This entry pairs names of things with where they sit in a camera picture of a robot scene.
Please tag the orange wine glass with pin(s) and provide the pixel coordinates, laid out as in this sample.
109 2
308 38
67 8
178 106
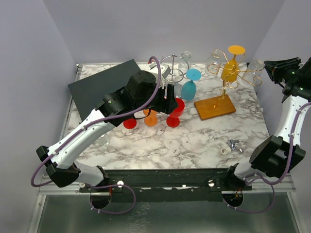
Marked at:
151 119

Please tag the chrome faucet tap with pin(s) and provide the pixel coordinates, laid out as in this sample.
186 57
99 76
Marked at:
233 145

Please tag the clear glass on silver rack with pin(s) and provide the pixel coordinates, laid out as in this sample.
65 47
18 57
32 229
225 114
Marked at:
185 62

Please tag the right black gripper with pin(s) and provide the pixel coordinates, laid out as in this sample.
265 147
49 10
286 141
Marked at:
275 68

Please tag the clear glass tumbler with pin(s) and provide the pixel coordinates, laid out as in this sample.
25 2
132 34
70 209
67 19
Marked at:
104 140

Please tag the clear ribbed wine glass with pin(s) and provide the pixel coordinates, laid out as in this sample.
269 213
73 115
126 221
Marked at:
214 62

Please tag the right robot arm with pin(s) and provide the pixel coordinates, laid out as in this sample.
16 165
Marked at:
281 152

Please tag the gold wire glass rack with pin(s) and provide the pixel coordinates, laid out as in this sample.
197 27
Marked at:
220 105

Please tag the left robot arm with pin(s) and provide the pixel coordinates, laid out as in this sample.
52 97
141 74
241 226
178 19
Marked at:
142 92

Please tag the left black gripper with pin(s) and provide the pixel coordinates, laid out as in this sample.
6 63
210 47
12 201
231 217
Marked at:
166 105

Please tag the red wine glass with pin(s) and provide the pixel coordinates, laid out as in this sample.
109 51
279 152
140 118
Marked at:
130 123
173 119

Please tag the yellow wine glass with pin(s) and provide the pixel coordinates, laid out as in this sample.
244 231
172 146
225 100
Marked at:
231 68

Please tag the black network switch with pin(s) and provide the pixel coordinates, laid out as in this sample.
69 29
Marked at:
89 91

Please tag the aluminium frame rail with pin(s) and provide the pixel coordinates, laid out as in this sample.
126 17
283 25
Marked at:
72 189

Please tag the silver wire glass rack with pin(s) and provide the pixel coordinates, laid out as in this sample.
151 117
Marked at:
176 76

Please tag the blue wine glass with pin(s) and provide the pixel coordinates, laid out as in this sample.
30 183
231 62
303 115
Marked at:
189 88

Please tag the black mounting rail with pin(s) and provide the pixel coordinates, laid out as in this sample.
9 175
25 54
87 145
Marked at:
167 185

